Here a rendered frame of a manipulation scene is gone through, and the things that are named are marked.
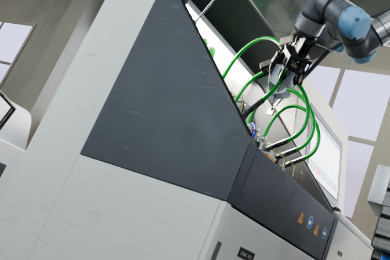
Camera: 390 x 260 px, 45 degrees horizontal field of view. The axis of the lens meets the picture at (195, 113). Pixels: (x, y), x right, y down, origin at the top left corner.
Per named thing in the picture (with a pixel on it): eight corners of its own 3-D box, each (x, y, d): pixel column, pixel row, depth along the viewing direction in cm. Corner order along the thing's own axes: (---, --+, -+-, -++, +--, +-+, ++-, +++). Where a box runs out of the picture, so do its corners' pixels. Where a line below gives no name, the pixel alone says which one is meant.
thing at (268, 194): (235, 206, 113) (257, 147, 117) (220, 202, 116) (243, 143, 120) (321, 261, 158) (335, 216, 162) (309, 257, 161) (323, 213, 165)
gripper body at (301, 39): (280, 72, 135) (299, 35, 129) (273, 58, 142) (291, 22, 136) (303, 79, 137) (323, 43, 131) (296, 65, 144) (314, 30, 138)
